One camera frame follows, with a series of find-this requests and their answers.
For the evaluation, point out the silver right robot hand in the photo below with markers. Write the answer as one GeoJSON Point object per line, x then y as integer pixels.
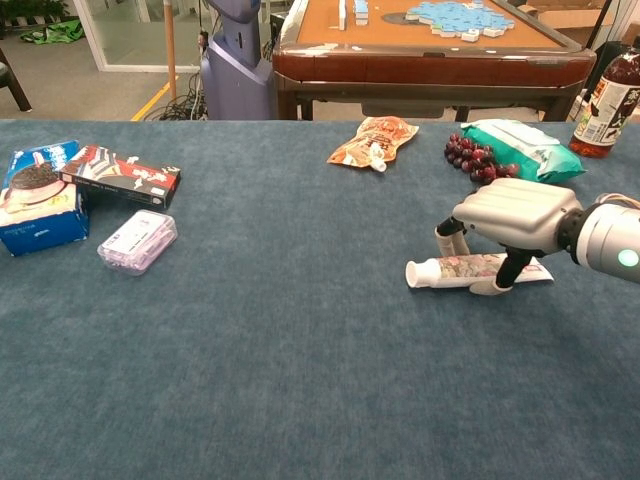
{"type": "Point", "coordinates": [520, 210]}

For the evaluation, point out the white floral tube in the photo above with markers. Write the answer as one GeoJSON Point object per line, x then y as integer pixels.
{"type": "Point", "coordinates": [450, 267]}

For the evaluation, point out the purple robot base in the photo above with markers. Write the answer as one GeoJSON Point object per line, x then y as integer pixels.
{"type": "Point", "coordinates": [235, 75]}

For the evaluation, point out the green wet wipes pack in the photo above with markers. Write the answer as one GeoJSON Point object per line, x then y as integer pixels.
{"type": "Point", "coordinates": [540, 155]}

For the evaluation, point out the purple grape bunch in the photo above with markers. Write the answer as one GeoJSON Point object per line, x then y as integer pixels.
{"type": "Point", "coordinates": [470, 155]}

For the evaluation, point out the brown tea bottle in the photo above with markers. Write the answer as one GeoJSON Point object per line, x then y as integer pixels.
{"type": "Point", "coordinates": [607, 110]}

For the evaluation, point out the orange spout pouch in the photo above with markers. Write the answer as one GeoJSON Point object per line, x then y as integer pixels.
{"type": "Point", "coordinates": [375, 142]}

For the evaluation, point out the brown mahjong table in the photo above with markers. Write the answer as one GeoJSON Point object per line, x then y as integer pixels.
{"type": "Point", "coordinates": [425, 65]}

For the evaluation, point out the black tripod leg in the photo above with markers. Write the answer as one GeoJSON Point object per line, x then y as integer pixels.
{"type": "Point", "coordinates": [599, 25]}

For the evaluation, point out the blue mahjong tile pile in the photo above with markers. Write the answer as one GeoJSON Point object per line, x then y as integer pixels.
{"type": "Point", "coordinates": [460, 17]}

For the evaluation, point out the blue white tile stack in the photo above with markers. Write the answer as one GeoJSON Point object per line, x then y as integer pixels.
{"type": "Point", "coordinates": [361, 12]}

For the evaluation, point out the blue felt tablecloth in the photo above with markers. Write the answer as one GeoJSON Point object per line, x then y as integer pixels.
{"type": "Point", "coordinates": [300, 350]}

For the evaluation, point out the white upright tile row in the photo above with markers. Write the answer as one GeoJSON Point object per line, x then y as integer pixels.
{"type": "Point", "coordinates": [343, 12]}

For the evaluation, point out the clear plastic pink-item box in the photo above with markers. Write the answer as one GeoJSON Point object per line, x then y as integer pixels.
{"type": "Point", "coordinates": [137, 242]}

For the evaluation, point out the wooden pole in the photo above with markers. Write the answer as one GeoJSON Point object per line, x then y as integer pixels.
{"type": "Point", "coordinates": [170, 50]}

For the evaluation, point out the black red snack box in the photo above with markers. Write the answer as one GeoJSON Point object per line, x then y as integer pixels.
{"type": "Point", "coordinates": [125, 177]}

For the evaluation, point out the white framed glass partition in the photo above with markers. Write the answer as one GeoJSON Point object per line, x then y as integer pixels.
{"type": "Point", "coordinates": [95, 40]}

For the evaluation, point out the blue sandwich cookie box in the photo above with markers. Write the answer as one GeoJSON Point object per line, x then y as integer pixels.
{"type": "Point", "coordinates": [40, 235]}

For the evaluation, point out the green bag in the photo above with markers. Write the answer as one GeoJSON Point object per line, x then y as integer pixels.
{"type": "Point", "coordinates": [55, 32]}

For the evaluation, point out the green potted plants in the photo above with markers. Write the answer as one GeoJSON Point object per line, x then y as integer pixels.
{"type": "Point", "coordinates": [30, 9]}

